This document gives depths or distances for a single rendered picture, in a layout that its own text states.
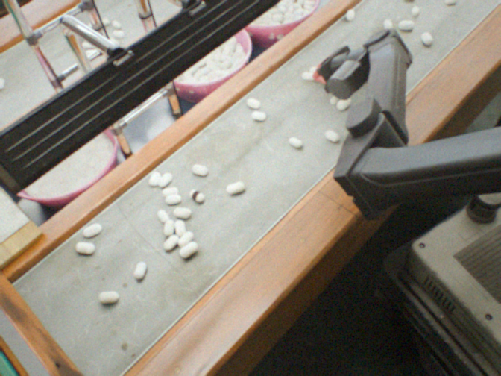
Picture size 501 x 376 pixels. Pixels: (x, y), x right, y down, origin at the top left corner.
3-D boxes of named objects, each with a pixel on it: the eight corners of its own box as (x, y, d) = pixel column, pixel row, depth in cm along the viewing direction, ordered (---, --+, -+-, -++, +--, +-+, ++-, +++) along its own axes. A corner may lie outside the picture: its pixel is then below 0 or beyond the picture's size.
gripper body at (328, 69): (313, 70, 106) (335, 62, 99) (341, 46, 109) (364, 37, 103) (328, 94, 108) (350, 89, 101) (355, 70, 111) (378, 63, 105)
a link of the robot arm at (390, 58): (420, 177, 62) (376, 113, 59) (382, 194, 65) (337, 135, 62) (417, 59, 95) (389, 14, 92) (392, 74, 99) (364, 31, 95)
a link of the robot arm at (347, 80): (414, 62, 94) (391, 26, 91) (382, 98, 90) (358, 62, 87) (372, 75, 104) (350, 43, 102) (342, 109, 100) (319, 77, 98)
